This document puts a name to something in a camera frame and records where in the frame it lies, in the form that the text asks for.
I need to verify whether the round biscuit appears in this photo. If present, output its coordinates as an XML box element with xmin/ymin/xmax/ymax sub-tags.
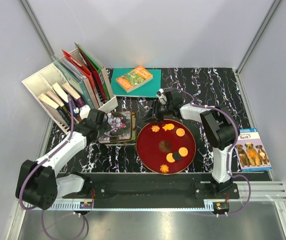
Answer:
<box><xmin>178</xmin><ymin>147</ymin><xmax>189</xmax><ymax>157</ymax></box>
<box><xmin>166</xmin><ymin>153</ymin><xmax>176</xmax><ymax>163</ymax></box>
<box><xmin>175</xmin><ymin>128</ymin><xmax>186</xmax><ymax>137</ymax></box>

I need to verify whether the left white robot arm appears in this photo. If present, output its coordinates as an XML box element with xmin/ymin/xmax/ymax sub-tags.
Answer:
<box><xmin>15</xmin><ymin>109</ymin><xmax>109</xmax><ymax>210</ymax></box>

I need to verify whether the orange swirl cookie bottom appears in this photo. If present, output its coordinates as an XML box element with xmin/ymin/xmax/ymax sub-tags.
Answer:
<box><xmin>159</xmin><ymin>164</ymin><xmax>169</xmax><ymax>174</ymax></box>

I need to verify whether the black sandwich cookie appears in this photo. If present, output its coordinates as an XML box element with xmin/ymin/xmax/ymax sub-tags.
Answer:
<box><xmin>172</xmin><ymin>152</ymin><xmax>182</xmax><ymax>162</ymax></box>

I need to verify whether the orange fish cookie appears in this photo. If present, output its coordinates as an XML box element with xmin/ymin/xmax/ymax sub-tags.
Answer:
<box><xmin>162</xmin><ymin>123</ymin><xmax>175</xmax><ymax>131</ymax></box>

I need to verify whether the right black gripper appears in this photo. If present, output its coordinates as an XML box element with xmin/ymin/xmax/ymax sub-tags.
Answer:
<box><xmin>141</xmin><ymin>100</ymin><xmax>173</xmax><ymax>124</ymax></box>

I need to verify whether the tan paperback book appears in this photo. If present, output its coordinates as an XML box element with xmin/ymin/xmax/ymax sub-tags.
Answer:
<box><xmin>37</xmin><ymin>93</ymin><xmax>69</xmax><ymax>127</ymax></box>

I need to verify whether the dog picture book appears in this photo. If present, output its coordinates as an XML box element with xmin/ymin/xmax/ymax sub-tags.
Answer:
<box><xmin>234</xmin><ymin>128</ymin><xmax>272</xmax><ymax>172</ymax></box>

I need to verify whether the round biscuit top right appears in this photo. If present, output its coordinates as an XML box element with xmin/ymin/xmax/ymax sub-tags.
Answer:
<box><xmin>175</xmin><ymin>128</ymin><xmax>186</xmax><ymax>137</ymax></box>

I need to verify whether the teal hardcover book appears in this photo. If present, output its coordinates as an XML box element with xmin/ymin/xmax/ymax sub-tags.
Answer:
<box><xmin>110</xmin><ymin>68</ymin><xmax>162</xmax><ymax>98</ymax></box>

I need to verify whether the red folder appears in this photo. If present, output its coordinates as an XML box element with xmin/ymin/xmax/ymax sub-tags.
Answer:
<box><xmin>62</xmin><ymin>49</ymin><xmax>110</xmax><ymax>103</ymax></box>

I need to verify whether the blue spine book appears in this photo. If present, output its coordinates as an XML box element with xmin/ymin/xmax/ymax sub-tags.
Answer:
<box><xmin>52</xmin><ymin>83</ymin><xmax>80</xmax><ymax>117</ymax></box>

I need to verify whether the purple spine book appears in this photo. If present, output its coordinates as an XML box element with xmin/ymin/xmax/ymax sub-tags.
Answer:
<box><xmin>61</xmin><ymin>82</ymin><xmax>85</xmax><ymax>108</ymax></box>

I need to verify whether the green folder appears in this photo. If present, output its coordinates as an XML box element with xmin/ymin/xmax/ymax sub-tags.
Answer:
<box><xmin>74</xmin><ymin>43</ymin><xmax>114</xmax><ymax>101</ymax></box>

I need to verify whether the orange swirl cookie top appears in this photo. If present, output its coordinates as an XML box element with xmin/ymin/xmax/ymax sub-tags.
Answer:
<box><xmin>151</xmin><ymin>125</ymin><xmax>160</xmax><ymax>133</ymax></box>

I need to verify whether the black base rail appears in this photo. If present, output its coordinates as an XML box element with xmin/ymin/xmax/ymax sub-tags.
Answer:
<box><xmin>50</xmin><ymin>171</ymin><xmax>240</xmax><ymax>210</ymax></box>

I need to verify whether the red round plate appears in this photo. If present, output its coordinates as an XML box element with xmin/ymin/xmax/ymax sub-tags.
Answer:
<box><xmin>136</xmin><ymin>119</ymin><xmax>197</xmax><ymax>175</ymax></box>

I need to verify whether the gold tin lid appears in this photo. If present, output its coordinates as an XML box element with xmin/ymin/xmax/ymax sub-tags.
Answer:
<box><xmin>98</xmin><ymin>111</ymin><xmax>132</xmax><ymax>144</ymax></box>

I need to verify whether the orange paperback book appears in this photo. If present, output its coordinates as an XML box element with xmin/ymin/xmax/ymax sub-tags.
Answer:
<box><xmin>116</xmin><ymin>66</ymin><xmax>153</xmax><ymax>93</ymax></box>

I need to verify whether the round biscuit lower centre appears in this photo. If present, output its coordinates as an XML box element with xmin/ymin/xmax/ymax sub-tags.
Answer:
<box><xmin>166</xmin><ymin>153</ymin><xmax>176</xmax><ymax>163</ymax></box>

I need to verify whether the gold cookie tin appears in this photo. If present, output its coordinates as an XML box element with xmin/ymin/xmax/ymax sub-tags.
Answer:
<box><xmin>105</xmin><ymin>112</ymin><xmax>138</xmax><ymax>147</ymax></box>

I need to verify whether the orange swirl cookie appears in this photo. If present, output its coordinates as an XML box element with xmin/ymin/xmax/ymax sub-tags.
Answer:
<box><xmin>151</xmin><ymin>125</ymin><xmax>160</xmax><ymax>133</ymax></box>
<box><xmin>159</xmin><ymin>164</ymin><xmax>169</xmax><ymax>174</ymax></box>

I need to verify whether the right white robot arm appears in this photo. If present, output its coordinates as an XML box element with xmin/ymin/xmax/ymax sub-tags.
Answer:
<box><xmin>142</xmin><ymin>88</ymin><xmax>240</xmax><ymax>199</ymax></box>

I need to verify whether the white book organizer box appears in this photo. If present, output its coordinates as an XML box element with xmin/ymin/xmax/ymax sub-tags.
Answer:
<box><xmin>22</xmin><ymin>44</ymin><xmax>118</xmax><ymax>134</ymax></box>

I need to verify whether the black spine book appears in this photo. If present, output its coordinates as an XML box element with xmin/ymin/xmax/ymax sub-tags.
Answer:
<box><xmin>45</xmin><ymin>90</ymin><xmax>72</xmax><ymax>126</ymax></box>

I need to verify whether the teal binder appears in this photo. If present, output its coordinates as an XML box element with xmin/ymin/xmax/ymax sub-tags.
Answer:
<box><xmin>52</xmin><ymin>57</ymin><xmax>95</xmax><ymax>109</ymax></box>

